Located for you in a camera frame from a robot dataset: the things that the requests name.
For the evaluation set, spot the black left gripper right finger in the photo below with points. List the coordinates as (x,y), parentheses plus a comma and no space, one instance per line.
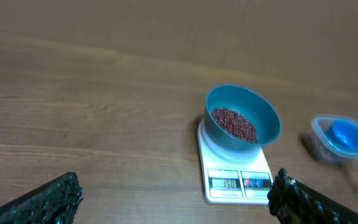
(293,202)

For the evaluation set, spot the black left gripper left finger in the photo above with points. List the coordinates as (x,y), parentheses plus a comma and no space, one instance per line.
(54,202)

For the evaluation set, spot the blue plastic measuring scoop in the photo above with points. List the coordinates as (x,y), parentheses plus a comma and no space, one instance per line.
(344,133)

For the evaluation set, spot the white digital kitchen scale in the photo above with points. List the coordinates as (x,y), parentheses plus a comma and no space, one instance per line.
(231,177)

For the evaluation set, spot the teal bowl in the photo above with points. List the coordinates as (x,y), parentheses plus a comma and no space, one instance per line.
(248,104)

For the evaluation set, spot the red beans in bowl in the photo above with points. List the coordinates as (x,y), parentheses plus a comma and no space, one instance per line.
(235,124)

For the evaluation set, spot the clear plastic container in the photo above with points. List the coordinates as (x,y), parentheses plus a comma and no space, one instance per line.
(319,125)

